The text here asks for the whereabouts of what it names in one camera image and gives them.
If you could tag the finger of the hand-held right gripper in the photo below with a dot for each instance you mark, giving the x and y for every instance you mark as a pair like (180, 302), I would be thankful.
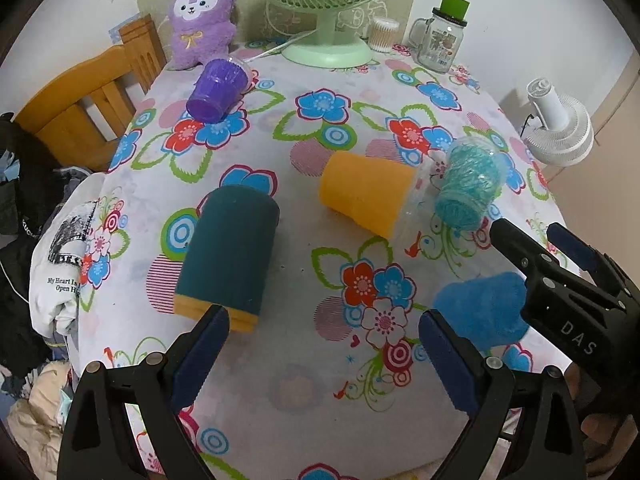
(572, 245)
(520, 252)

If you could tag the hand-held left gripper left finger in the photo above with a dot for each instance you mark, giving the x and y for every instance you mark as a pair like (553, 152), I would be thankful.
(200, 355)

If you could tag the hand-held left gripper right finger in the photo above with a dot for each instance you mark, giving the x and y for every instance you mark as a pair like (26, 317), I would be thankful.
(445, 355)

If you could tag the blue fluffy cloth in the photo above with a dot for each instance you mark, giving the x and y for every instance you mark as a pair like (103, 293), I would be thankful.
(480, 310)

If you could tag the clear cup with teal yarn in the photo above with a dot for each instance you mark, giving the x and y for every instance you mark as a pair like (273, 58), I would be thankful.
(467, 180)

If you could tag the orange cup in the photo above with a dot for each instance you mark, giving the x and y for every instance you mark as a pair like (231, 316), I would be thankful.
(365, 190)

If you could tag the purple cup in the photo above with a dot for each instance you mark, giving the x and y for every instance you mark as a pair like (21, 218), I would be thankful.
(215, 92)

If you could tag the person's right hand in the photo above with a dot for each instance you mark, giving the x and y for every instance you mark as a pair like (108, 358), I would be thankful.
(600, 430)

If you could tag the dark green yellow sponge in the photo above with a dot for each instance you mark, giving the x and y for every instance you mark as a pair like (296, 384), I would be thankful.
(227, 250)

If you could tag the white small fan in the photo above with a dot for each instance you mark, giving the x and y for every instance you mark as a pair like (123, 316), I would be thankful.
(560, 125)

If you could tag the floral tablecloth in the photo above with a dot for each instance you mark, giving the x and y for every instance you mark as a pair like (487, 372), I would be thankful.
(310, 280)

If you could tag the white printed shirt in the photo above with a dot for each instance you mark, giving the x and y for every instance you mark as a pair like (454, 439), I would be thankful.
(55, 280)

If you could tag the beige cloth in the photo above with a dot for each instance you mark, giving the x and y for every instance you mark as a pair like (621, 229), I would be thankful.
(35, 425)

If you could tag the dark clothing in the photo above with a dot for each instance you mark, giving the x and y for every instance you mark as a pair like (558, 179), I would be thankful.
(20, 270)

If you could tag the glass jar mug green lid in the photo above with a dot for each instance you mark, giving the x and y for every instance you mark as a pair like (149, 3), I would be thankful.
(442, 40)

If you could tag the cotton swab jar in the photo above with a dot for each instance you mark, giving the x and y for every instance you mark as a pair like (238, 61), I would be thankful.
(383, 35)

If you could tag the wooden chair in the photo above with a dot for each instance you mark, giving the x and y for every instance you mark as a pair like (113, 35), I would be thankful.
(75, 100)

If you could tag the green table fan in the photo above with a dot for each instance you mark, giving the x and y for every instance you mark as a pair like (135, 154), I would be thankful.
(322, 5)

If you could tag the purple plush toy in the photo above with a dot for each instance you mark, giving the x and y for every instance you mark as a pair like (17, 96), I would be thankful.
(200, 15)

